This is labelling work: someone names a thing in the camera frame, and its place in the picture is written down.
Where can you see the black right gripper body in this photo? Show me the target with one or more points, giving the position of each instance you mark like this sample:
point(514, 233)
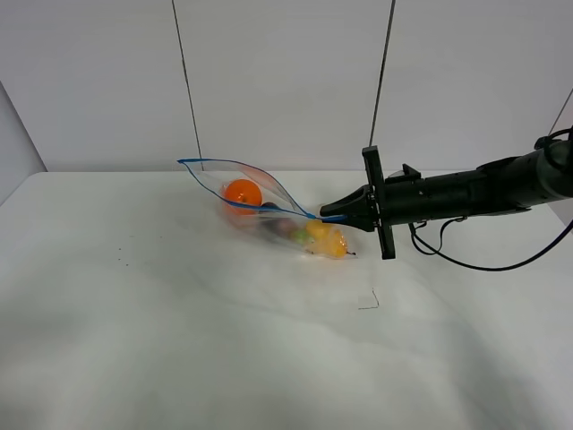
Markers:
point(410, 198)

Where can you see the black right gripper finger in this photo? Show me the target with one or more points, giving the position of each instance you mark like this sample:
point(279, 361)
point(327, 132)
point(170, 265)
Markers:
point(361, 223)
point(354, 204)

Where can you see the clear zip bag blue seal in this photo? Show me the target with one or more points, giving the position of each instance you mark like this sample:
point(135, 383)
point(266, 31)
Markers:
point(212, 175)

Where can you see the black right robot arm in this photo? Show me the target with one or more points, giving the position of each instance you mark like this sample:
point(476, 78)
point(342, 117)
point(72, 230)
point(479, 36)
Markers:
point(504, 186)

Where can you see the yellow pear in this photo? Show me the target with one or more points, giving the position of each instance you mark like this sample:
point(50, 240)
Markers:
point(326, 240)

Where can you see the purple eggplant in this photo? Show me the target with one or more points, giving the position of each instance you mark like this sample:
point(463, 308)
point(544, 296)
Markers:
point(281, 227)

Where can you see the orange fruit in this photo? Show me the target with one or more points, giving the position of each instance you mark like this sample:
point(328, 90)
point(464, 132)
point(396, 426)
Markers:
point(241, 192)

